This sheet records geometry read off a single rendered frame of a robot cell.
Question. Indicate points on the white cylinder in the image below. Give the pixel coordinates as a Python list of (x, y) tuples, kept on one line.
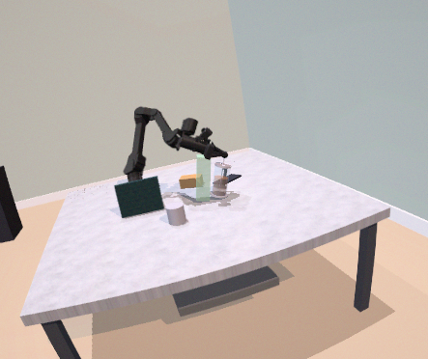
[(176, 213)]

